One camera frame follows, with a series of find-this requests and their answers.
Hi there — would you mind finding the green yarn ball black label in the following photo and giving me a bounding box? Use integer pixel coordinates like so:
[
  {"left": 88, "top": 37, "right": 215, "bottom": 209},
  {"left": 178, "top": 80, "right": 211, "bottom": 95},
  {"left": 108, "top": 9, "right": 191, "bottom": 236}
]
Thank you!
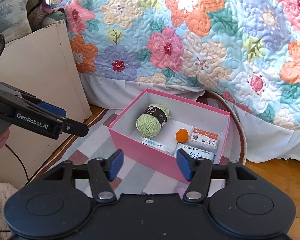
[{"left": 135, "top": 104, "right": 170, "bottom": 138}]

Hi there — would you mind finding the purple plush bear toy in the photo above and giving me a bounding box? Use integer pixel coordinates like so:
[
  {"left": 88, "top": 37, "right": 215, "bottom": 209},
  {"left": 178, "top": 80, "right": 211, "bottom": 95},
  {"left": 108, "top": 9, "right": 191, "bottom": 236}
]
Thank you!
[{"left": 177, "top": 186, "right": 186, "bottom": 199}]

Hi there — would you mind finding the white tissue pack bear print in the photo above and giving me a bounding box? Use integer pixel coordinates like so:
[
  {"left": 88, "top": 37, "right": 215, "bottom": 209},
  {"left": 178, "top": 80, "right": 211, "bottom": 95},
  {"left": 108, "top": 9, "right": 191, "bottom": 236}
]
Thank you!
[{"left": 141, "top": 138, "right": 170, "bottom": 153}]

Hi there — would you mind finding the orange label clear plastic box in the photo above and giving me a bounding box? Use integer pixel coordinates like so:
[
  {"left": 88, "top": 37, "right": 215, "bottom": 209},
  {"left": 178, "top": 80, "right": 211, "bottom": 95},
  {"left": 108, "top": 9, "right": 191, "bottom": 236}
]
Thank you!
[{"left": 189, "top": 128, "right": 219, "bottom": 151}]

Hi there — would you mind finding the grey patterned cushion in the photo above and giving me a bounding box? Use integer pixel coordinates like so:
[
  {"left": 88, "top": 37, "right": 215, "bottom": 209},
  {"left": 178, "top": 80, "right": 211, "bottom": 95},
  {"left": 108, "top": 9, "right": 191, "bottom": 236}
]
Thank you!
[{"left": 0, "top": 0, "right": 42, "bottom": 43}]

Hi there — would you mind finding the blue wet wipes pack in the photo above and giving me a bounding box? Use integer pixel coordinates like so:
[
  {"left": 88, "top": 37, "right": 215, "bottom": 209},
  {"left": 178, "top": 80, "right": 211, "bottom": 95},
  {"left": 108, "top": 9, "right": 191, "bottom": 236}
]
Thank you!
[{"left": 174, "top": 143, "right": 215, "bottom": 161}]

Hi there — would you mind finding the pink cardboard storage box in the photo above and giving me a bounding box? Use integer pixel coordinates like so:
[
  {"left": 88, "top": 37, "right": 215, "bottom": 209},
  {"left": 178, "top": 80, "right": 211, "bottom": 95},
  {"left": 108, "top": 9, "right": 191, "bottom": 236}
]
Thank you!
[{"left": 108, "top": 89, "right": 231, "bottom": 182}]

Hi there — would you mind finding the floral quilted bedspread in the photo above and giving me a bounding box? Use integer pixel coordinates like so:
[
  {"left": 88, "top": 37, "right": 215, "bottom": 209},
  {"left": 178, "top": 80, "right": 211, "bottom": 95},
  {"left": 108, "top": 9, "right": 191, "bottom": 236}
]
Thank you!
[{"left": 50, "top": 0, "right": 300, "bottom": 163}]

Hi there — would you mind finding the black cable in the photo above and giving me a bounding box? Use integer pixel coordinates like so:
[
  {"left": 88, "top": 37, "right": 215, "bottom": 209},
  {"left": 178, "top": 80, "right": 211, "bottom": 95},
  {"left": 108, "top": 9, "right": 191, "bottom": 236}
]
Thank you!
[{"left": 0, "top": 143, "right": 31, "bottom": 233}]

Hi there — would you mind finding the orange sponge ball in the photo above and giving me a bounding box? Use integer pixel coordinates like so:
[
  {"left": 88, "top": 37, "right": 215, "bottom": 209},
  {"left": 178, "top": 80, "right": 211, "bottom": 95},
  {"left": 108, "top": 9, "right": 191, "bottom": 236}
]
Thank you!
[{"left": 175, "top": 129, "right": 189, "bottom": 144}]

